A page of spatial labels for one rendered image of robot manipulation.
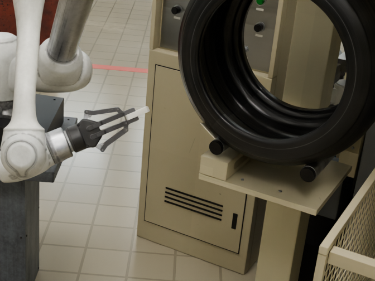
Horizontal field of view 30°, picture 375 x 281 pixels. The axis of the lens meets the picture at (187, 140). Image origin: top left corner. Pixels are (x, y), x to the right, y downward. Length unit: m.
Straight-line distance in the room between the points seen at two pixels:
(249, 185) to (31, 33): 0.75
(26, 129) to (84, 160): 2.22
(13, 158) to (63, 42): 0.70
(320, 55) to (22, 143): 0.99
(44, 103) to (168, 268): 0.92
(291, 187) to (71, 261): 1.31
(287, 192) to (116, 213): 1.55
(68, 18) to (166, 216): 1.23
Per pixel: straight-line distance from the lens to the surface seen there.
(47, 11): 5.57
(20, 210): 2.63
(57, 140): 1.92
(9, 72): 2.48
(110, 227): 3.34
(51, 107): 2.65
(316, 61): 2.24
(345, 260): 1.44
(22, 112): 1.79
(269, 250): 2.54
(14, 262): 2.75
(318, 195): 2.06
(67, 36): 2.30
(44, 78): 2.49
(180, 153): 2.98
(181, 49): 1.96
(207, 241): 3.09
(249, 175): 2.11
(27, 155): 1.72
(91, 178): 3.78
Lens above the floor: 1.72
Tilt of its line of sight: 23 degrees down
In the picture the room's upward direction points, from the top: 5 degrees clockwise
